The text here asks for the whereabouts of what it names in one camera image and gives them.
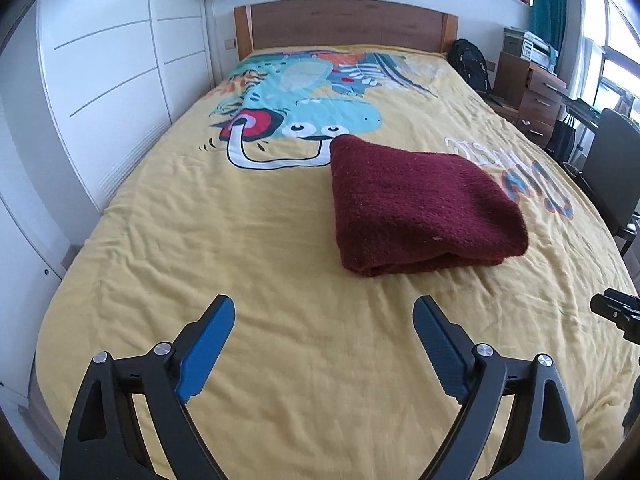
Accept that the bed with yellow cartoon cover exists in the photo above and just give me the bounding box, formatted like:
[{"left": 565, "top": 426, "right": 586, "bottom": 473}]
[{"left": 32, "top": 45, "right": 636, "bottom": 480}]

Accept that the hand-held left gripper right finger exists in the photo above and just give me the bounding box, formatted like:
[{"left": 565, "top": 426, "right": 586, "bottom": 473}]
[{"left": 413, "top": 294, "right": 585, "bottom": 480}]

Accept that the wooden drawer unit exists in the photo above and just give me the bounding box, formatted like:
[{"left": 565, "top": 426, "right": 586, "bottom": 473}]
[{"left": 497, "top": 50, "right": 571, "bottom": 148}]

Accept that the white wardrobe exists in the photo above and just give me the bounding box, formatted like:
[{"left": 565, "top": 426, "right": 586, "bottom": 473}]
[{"left": 0, "top": 0, "right": 216, "bottom": 401}]

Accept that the teal curtain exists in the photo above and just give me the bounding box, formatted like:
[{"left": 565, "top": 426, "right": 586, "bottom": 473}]
[{"left": 527, "top": 0, "right": 568, "bottom": 53}]

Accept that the black paper bag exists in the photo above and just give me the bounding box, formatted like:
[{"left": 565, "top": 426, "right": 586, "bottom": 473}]
[{"left": 545, "top": 115, "right": 581, "bottom": 161}]

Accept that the wooden bed headboard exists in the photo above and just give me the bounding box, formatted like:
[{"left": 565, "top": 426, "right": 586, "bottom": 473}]
[{"left": 233, "top": 0, "right": 459, "bottom": 61}]

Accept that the white printer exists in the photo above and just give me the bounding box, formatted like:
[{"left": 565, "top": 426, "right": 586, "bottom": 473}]
[{"left": 502, "top": 27, "right": 558, "bottom": 73}]

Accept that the maroon knitted sweater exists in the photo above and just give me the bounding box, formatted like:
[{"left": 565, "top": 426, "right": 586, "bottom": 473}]
[{"left": 329, "top": 135, "right": 530, "bottom": 278}]

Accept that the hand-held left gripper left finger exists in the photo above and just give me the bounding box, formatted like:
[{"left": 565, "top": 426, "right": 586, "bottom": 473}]
[{"left": 59, "top": 294, "right": 237, "bottom": 480}]

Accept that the black backpack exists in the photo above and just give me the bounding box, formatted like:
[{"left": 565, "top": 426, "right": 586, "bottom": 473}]
[{"left": 446, "top": 38, "right": 488, "bottom": 93}]

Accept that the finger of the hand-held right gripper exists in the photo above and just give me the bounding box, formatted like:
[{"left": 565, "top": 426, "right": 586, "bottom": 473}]
[{"left": 590, "top": 287, "right": 640, "bottom": 346}]

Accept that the dark office chair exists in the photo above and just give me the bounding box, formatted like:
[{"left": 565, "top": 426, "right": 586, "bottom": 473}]
[{"left": 562, "top": 107, "right": 640, "bottom": 261}]

